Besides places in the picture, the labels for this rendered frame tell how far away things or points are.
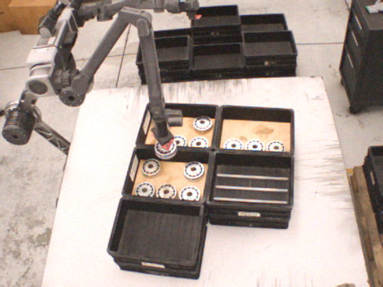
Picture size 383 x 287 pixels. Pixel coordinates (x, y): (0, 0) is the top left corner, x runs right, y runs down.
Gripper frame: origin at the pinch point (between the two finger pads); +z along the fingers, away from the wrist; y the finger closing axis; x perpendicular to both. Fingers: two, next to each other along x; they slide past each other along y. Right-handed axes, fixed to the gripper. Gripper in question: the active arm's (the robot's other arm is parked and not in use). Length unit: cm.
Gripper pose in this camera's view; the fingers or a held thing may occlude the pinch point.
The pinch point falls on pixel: (165, 145)
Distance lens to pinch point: 194.2
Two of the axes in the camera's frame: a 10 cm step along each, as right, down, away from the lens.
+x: -8.2, 4.9, -2.9
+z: 0.8, 6.1, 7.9
